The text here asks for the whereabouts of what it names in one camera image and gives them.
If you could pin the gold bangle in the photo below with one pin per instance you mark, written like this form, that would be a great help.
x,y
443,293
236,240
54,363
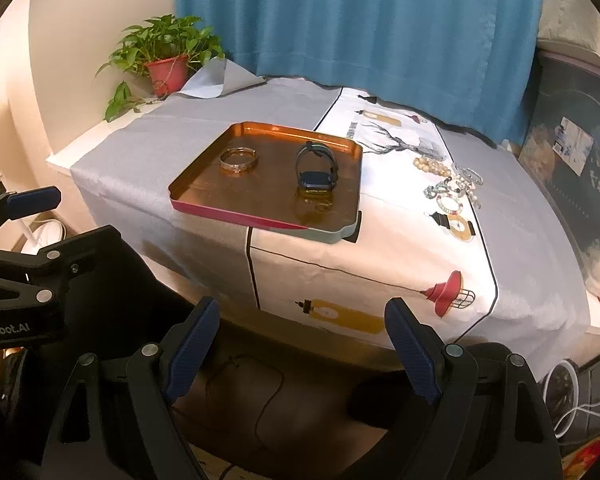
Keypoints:
x,y
230,166

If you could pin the dark blue smartwatch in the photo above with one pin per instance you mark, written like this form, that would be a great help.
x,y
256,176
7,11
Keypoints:
x,y
315,180

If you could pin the white round object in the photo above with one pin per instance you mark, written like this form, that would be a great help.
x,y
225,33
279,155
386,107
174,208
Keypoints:
x,y
47,235

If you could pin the printed card label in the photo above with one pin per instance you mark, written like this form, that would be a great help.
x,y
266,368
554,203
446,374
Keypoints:
x,y
572,145

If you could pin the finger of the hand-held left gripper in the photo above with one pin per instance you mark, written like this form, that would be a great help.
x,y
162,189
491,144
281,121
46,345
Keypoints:
x,y
32,202
80,255

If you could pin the orange metal tray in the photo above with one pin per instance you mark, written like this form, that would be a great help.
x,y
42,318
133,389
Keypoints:
x,y
260,195

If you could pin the beige fabric bundle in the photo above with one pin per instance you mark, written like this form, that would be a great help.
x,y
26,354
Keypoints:
x,y
575,10

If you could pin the blue curtain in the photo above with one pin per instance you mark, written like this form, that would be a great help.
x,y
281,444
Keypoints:
x,y
355,20

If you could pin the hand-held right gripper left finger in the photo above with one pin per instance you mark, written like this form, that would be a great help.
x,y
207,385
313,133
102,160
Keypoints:
x,y
195,350

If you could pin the clear bag of dark clothes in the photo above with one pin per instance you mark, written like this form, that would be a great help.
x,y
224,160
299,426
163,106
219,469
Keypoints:
x,y
555,220

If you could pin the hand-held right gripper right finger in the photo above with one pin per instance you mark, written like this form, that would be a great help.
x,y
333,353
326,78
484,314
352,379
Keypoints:
x,y
415,355

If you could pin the green plant in red pot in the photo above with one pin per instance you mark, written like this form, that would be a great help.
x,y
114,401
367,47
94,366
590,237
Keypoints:
x,y
167,72

